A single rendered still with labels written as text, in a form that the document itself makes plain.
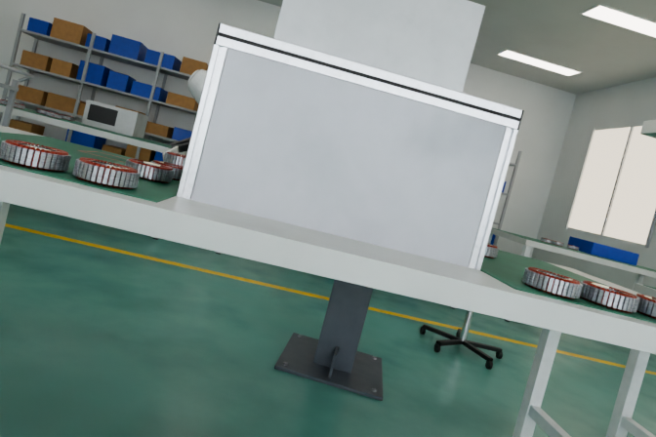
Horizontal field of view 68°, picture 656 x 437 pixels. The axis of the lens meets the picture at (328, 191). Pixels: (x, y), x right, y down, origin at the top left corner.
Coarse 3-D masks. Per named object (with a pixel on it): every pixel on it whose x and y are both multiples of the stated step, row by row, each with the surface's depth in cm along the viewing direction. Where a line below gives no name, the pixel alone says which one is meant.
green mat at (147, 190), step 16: (0, 144) 110; (48, 144) 140; (64, 144) 156; (0, 160) 86; (112, 160) 144; (48, 176) 83; (64, 176) 87; (128, 192) 87; (144, 192) 93; (160, 192) 99; (176, 192) 106
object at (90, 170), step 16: (16, 144) 85; (32, 144) 93; (16, 160) 84; (32, 160) 86; (48, 160) 86; (64, 160) 90; (80, 160) 88; (96, 160) 93; (80, 176) 86; (96, 176) 86; (112, 176) 87; (128, 176) 89
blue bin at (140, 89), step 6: (138, 84) 729; (144, 84) 730; (132, 90) 729; (138, 90) 730; (144, 90) 731; (150, 90) 731; (156, 90) 732; (162, 90) 742; (144, 96) 731; (156, 96) 732; (162, 96) 749
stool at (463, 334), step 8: (472, 312) 307; (424, 328) 321; (432, 328) 318; (464, 328) 308; (448, 336) 312; (456, 336) 336; (464, 336) 307; (440, 344) 291; (448, 344) 296; (464, 344) 305; (472, 344) 308; (480, 344) 309; (480, 352) 292; (496, 352) 314; (488, 360) 285; (488, 368) 284
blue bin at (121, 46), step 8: (112, 40) 721; (120, 40) 722; (128, 40) 724; (112, 48) 722; (120, 48) 723; (128, 48) 725; (136, 48) 726; (144, 48) 752; (128, 56) 725; (136, 56) 727; (144, 56) 762
